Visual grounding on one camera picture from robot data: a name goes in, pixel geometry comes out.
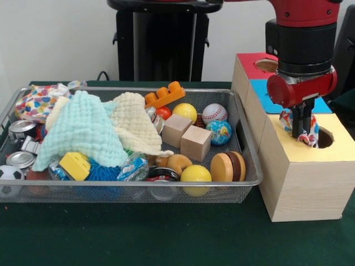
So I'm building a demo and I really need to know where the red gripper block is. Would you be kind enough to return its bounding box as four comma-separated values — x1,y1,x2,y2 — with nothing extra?
266,68,338,139

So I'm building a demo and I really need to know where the colourful ruffled fabric toy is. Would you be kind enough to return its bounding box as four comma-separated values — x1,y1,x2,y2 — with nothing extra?
278,109,320,149

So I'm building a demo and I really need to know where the mint green waffle cloth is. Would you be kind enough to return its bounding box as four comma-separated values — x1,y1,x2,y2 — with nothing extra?
32,90,129,172

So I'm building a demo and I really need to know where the wooden box with three holes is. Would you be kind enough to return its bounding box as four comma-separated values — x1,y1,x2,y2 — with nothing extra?
230,52,355,222

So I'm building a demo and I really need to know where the dark green tablecloth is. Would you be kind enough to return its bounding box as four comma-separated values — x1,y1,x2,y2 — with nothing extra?
0,80,355,266
328,90,355,111

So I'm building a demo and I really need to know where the black office chair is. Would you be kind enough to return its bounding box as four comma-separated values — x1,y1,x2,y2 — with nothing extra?
329,4,355,103

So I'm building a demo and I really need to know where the globe print ball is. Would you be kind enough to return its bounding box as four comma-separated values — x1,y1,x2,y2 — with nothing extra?
205,119,232,146

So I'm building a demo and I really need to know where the white baseball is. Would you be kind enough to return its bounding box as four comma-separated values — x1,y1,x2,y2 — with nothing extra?
201,103,228,125

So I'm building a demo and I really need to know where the wooden toy burger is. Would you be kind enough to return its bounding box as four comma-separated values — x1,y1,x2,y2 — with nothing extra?
210,151,247,183

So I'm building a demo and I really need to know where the wooden cube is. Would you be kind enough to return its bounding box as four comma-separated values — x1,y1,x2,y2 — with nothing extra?
180,125,213,163
161,113,194,149

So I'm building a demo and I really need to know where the yellow ball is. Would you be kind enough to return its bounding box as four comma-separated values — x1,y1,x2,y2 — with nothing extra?
180,165,213,197
172,103,197,124

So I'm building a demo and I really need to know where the orange toy block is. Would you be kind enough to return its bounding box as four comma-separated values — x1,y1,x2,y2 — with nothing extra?
144,80,186,109

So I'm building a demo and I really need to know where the cream waffle cloth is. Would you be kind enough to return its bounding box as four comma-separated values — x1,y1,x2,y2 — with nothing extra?
45,91,174,156

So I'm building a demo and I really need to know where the silver wire mesh bin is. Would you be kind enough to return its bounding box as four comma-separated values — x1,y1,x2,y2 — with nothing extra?
0,85,263,204

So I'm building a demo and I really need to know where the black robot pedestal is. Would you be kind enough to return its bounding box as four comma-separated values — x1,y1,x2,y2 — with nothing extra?
106,0,224,83

